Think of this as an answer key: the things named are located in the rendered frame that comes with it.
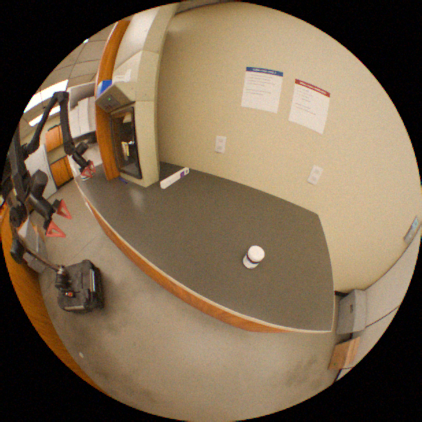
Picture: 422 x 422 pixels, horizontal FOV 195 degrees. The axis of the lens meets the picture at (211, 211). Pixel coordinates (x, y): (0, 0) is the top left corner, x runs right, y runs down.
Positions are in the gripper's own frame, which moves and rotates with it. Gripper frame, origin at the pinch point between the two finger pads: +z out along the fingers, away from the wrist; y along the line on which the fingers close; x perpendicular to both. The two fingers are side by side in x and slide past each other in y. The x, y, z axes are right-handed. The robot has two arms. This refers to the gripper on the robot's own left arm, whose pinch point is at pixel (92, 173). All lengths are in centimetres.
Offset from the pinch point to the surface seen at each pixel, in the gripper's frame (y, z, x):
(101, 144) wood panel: 7.9, -9.6, -15.5
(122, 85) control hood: -24, -25, -47
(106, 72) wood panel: 10, -54, -45
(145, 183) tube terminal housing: -19.5, 24.2, -26.4
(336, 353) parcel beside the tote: -251, 144, -56
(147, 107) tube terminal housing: -16, -9, -51
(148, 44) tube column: -18, -44, -67
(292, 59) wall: -49, -16, -128
